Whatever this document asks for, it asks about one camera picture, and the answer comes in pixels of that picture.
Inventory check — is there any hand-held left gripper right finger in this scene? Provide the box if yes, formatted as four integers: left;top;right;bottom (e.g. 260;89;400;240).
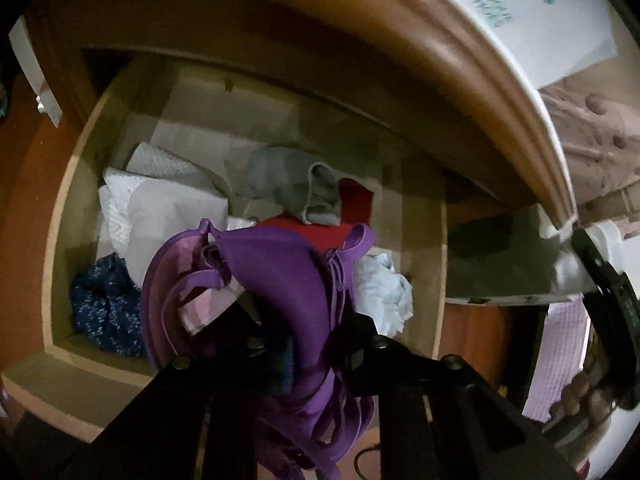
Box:
340;310;581;480

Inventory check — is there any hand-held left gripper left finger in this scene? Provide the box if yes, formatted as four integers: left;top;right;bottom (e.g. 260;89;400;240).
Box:
60;300;296;480

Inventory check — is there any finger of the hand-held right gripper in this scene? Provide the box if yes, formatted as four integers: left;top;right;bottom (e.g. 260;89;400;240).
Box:
570;228;623;291

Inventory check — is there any purple bra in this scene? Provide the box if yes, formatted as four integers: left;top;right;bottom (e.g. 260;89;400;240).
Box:
140;218;377;480

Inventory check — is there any blue patterned underwear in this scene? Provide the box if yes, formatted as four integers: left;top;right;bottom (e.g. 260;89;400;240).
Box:
70;252;148;359

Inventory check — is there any wooden drawer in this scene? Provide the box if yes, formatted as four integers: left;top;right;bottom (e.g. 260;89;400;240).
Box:
0;52;451;442

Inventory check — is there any pale blue underwear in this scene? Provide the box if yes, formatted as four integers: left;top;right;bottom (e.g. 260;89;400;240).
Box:
352;252;415;338

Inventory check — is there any red underwear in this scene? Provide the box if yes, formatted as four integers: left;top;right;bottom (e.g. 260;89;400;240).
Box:
257;177;376;252

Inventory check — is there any grey underwear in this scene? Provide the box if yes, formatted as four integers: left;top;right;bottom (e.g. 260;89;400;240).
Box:
235;146;346;226

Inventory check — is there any person's right hand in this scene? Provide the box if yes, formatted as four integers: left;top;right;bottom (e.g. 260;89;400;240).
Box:
549;374;618;428

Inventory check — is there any pale lilac checked cloth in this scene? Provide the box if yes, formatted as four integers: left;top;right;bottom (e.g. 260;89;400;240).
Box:
522;295;593;423

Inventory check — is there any grey box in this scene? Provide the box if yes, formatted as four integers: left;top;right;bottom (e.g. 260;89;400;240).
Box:
445;205;576;306

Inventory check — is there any white mesh patterned cloth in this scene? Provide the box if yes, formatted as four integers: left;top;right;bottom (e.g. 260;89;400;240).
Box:
125;142;226;188
97;167;233;262

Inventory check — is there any white shoe box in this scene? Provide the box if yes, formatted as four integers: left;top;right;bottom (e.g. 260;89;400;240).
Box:
400;0;618;88

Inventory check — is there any wooden nightstand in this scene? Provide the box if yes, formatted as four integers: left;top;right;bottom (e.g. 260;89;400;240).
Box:
20;0;581;411

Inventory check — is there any white paper scrap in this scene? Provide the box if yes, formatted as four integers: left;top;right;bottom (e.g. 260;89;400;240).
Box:
9;15;63;128

